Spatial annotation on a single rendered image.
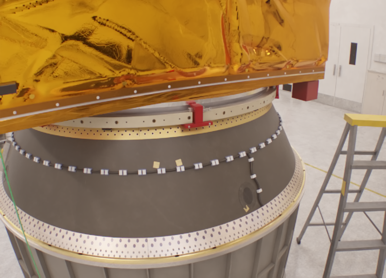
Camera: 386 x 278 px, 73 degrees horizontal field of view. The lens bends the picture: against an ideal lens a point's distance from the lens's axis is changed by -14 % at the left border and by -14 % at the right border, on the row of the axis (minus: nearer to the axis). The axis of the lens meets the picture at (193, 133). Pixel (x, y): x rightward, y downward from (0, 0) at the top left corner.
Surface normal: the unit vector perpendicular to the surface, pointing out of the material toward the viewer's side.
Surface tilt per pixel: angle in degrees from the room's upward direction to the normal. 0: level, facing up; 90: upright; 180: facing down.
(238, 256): 90
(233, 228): 43
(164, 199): 62
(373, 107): 90
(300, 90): 90
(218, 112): 90
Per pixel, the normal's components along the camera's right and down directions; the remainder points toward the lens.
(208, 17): 0.67, 0.22
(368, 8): -0.80, 0.20
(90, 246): -0.07, -0.45
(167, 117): 0.26, 0.33
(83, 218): -0.12, -0.14
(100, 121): -0.06, 0.34
